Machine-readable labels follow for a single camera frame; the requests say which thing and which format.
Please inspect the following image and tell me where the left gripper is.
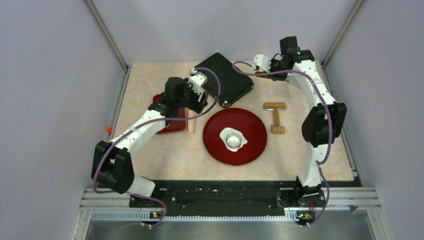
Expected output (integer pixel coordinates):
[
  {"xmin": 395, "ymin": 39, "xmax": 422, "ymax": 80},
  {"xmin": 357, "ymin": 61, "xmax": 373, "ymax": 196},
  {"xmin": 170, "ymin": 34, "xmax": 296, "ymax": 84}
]
[{"xmin": 176, "ymin": 78, "xmax": 208, "ymax": 114}]

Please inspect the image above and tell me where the wooden double-ended roller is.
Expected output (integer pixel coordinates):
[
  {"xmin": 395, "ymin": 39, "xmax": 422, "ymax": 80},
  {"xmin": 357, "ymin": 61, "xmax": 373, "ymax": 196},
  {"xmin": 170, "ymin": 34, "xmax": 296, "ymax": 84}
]
[{"xmin": 262, "ymin": 102, "xmax": 287, "ymax": 135}]

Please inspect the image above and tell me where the white dough ball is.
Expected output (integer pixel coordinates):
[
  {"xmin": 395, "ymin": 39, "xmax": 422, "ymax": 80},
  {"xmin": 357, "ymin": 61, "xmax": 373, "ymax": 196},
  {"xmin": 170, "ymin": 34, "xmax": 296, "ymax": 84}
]
[{"xmin": 219, "ymin": 127, "xmax": 248, "ymax": 152}]

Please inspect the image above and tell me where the clear glass cup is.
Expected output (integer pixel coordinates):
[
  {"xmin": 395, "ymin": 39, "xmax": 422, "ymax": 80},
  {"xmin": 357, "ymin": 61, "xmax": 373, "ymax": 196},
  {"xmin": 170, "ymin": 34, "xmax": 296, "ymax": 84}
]
[{"xmin": 225, "ymin": 133, "xmax": 242, "ymax": 150}]

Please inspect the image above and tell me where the round red tray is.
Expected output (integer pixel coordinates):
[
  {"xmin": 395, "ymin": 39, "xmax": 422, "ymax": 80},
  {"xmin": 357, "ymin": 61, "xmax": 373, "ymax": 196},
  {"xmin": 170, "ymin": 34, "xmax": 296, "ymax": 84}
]
[{"xmin": 202, "ymin": 108, "xmax": 268, "ymax": 166}]

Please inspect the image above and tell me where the metal scraper wooden handle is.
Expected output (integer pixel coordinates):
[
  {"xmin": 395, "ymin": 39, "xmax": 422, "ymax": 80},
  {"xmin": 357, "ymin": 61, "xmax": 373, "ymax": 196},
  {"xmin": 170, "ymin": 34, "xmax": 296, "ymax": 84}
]
[{"xmin": 254, "ymin": 71, "xmax": 301, "ymax": 89}]

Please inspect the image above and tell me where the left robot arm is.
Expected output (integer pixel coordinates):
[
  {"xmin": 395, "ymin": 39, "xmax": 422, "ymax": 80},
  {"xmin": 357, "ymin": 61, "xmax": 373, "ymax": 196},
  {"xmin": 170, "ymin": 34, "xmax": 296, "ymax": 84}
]
[{"xmin": 91, "ymin": 73, "xmax": 209, "ymax": 207}]

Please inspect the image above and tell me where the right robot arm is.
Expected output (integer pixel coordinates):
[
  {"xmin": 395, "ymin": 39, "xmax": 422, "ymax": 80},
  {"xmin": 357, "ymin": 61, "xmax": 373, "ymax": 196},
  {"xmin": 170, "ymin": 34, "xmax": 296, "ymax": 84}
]
[{"xmin": 268, "ymin": 36, "xmax": 347, "ymax": 206}]

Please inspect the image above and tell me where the red rectangular tray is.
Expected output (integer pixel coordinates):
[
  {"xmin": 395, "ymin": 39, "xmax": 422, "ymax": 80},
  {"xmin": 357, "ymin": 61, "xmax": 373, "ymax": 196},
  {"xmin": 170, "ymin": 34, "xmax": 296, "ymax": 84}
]
[{"xmin": 156, "ymin": 108, "xmax": 187, "ymax": 135}]

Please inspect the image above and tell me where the pink plastic cylinder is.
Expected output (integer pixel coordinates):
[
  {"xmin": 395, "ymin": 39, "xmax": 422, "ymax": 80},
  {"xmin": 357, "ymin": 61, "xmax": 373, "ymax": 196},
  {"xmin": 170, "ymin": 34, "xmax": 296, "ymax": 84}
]
[{"xmin": 187, "ymin": 109, "xmax": 197, "ymax": 134}]

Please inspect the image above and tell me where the black case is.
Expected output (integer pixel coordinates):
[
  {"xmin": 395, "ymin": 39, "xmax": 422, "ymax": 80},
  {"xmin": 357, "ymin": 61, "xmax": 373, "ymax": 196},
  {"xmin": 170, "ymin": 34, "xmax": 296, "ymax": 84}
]
[{"xmin": 194, "ymin": 52, "xmax": 255, "ymax": 108}]

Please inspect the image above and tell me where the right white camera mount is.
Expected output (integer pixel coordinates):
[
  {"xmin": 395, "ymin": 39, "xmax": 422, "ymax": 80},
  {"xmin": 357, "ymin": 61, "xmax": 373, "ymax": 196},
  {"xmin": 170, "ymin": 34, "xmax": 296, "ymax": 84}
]
[{"xmin": 251, "ymin": 54, "xmax": 271, "ymax": 73}]

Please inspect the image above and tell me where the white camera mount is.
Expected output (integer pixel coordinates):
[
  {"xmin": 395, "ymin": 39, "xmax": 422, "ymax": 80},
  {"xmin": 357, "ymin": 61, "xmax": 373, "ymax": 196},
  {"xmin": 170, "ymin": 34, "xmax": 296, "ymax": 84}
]
[
  {"xmin": 251, "ymin": 54, "xmax": 271, "ymax": 73},
  {"xmin": 188, "ymin": 67, "xmax": 208, "ymax": 96}
]

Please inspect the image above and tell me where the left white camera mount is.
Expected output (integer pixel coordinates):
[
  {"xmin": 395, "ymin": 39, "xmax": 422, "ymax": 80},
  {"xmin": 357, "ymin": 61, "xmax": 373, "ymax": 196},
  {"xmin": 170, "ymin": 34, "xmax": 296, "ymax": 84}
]
[{"xmin": 188, "ymin": 67, "xmax": 208, "ymax": 96}]

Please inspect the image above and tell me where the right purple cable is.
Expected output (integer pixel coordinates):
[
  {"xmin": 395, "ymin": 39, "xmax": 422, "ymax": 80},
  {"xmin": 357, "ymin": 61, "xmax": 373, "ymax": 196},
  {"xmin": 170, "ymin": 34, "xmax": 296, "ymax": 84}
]
[{"xmin": 231, "ymin": 61, "xmax": 334, "ymax": 228}]

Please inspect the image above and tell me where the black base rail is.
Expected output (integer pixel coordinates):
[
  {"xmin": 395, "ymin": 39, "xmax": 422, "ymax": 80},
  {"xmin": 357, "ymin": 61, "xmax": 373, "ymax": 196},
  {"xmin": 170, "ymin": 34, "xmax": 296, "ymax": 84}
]
[{"xmin": 99, "ymin": 179, "xmax": 355, "ymax": 218}]

